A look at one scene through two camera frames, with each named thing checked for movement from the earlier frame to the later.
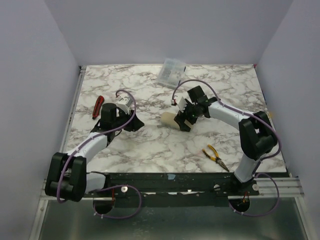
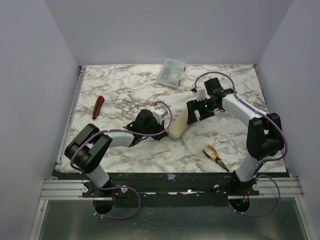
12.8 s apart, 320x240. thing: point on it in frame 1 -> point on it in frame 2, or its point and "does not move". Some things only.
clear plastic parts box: [172, 71] does not move
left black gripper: [132, 122] -> [159, 127]
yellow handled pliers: [217, 159] does not move
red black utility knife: [99, 102] does not move
